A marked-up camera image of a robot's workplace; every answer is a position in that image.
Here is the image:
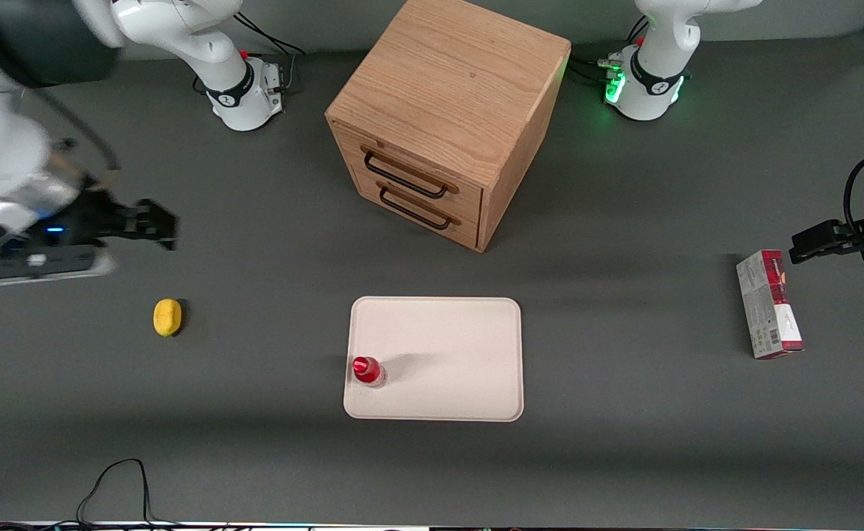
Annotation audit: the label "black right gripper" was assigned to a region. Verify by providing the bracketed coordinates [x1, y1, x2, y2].
[0, 187, 180, 257]

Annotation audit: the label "red coke bottle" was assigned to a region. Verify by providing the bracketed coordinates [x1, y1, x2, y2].
[350, 355, 388, 389]

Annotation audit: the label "beige plastic tray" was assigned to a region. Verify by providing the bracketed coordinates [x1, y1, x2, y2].
[343, 296, 526, 423]

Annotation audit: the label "red and grey carton box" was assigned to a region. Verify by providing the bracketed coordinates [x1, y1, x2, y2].
[735, 249, 806, 361]

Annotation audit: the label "yellow lemon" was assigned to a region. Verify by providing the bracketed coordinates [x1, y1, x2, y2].
[153, 298, 183, 339]

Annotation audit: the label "wooden drawer cabinet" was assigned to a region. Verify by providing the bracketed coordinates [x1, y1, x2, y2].
[325, 0, 572, 254]

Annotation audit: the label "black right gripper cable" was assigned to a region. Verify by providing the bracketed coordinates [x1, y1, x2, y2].
[23, 85, 122, 174]

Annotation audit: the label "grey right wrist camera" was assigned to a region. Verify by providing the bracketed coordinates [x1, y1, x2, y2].
[0, 246, 118, 287]

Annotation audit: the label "black right arm base cables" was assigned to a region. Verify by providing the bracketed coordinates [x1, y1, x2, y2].
[193, 10, 309, 97]

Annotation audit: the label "black arm base cables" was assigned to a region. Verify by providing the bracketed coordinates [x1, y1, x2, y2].
[568, 15, 651, 88]
[193, 10, 309, 97]

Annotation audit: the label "long black drawer handle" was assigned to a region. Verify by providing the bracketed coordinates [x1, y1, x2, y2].
[361, 146, 461, 200]

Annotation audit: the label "black cable at table edge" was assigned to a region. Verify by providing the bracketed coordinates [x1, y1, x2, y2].
[0, 458, 189, 531]

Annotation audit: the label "black left arm base cables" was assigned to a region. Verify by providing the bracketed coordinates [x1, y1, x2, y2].
[568, 15, 651, 88]

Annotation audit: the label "wooden drawer with long handle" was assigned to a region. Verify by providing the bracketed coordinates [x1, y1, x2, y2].
[332, 122, 484, 221]

